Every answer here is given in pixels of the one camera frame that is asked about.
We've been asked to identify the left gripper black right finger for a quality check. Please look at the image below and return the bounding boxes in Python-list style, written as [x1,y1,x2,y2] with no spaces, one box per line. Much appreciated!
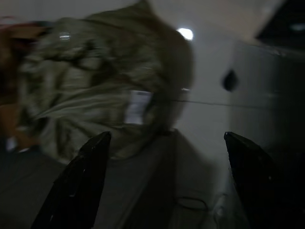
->
[224,132,305,229]

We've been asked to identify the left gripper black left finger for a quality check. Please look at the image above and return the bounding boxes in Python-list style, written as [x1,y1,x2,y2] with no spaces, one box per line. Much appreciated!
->
[30,131,112,229]

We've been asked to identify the green leafy vegetables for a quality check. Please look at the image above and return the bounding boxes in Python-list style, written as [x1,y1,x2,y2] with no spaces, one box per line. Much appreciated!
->
[18,0,195,160]

